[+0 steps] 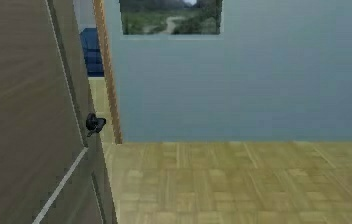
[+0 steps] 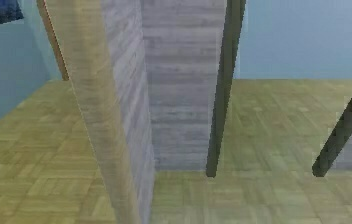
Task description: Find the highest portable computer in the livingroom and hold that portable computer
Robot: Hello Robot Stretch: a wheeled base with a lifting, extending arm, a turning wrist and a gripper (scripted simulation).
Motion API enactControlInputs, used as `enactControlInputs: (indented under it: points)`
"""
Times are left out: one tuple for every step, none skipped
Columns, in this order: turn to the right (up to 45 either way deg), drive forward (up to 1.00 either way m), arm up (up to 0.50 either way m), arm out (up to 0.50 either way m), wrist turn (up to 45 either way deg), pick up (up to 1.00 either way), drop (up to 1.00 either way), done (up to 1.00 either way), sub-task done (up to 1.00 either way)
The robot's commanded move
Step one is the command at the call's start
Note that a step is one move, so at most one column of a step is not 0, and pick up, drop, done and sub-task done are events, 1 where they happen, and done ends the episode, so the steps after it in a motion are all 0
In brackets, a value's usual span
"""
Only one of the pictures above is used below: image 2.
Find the dark grey upright post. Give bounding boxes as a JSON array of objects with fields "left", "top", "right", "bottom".
[
  {"left": 205, "top": 0, "right": 247, "bottom": 178},
  {"left": 311, "top": 69, "right": 352, "bottom": 178}
]

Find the dark blue framed picture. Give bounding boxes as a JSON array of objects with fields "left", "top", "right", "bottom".
[{"left": 0, "top": 0, "right": 25, "bottom": 28}]

